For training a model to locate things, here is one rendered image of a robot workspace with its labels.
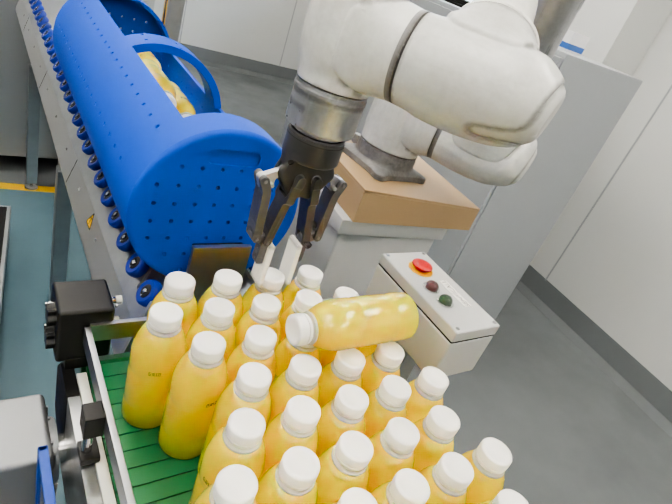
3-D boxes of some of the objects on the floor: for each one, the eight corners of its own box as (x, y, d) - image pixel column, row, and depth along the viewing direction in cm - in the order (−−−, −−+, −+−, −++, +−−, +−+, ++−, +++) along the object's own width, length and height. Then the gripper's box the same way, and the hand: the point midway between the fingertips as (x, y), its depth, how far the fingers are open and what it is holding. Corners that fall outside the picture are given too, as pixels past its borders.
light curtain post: (141, 242, 254) (208, -177, 171) (144, 249, 250) (214, -176, 168) (128, 242, 250) (190, -185, 168) (131, 249, 247) (196, -185, 164)
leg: (63, 308, 202) (73, 165, 171) (65, 318, 198) (76, 173, 167) (46, 309, 198) (54, 164, 168) (48, 319, 195) (56, 172, 164)
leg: (37, 185, 266) (41, 65, 236) (38, 190, 262) (42, 69, 232) (24, 184, 263) (26, 63, 232) (25, 190, 259) (27, 67, 228)
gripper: (356, 125, 71) (306, 262, 83) (246, 109, 62) (207, 267, 73) (385, 149, 66) (328, 291, 78) (271, 135, 57) (225, 300, 68)
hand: (276, 261), depth 74 cm, fingers closed on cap, 4 cm apart
